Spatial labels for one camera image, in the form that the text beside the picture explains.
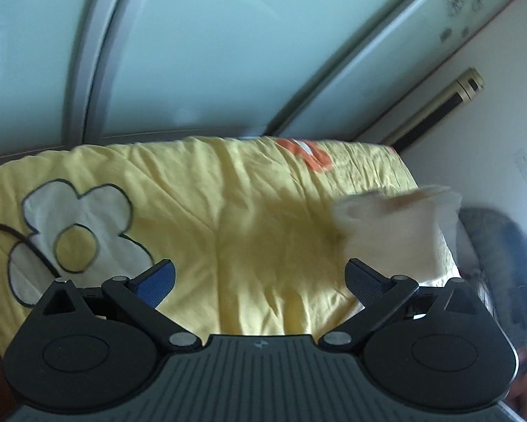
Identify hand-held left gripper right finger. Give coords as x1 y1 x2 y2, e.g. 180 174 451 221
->
318 258 489 353

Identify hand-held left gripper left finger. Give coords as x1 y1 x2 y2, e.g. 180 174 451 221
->
39 258 203 353

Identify white knit garment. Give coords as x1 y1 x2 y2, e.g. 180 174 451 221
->
333 184 463 283

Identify yellow flower print blanket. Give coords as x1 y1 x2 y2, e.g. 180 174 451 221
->
0 134 460 357

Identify dark grey headboard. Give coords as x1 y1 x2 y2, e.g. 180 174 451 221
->
459 206 527 275

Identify beige standing air conditioner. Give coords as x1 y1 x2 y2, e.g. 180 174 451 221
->
389 67 485 152

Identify sliding glass wardrobe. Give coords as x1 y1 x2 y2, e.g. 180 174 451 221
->
0 0 527 161

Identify flower stickers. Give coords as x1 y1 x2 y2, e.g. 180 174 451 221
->
438 0 487 44

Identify black cable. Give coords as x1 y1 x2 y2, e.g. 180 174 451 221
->
0 223 58 280

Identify white wall switch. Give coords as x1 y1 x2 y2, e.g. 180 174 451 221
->
512 148 527 182

